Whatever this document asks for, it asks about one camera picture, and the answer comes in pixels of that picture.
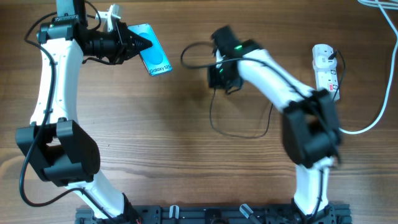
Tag white power strip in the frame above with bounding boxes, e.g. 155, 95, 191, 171
312, 44, 340, 101

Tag white power strip cord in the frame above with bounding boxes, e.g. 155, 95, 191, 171
338, 0, 398, 135

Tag white charger plug adapter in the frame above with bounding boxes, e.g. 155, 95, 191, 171
313, 55, 337, 72

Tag black USB charging cable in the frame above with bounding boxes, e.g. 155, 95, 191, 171
208, 49, 346, 139

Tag light blue Galaxy smartphone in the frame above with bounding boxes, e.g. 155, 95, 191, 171
128, 24, 172, 76

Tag white cables at table corner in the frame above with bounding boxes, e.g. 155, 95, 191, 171
356, 0, 398, 11

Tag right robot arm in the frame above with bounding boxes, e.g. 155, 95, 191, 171
208, 26, 342, 223

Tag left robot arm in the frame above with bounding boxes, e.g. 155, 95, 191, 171
16, 1, 152, 223

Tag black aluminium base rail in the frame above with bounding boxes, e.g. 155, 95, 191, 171
75, 203, 353, 224

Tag black camera cable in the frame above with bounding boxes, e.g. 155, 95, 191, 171
180, 41, 330, 218
19, 0, 125, 224

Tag black right camera cable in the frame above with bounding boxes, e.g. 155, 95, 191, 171
180, 41, 330, 218

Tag black left camera cable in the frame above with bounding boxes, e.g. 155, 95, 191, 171
19, 0, 125, 224

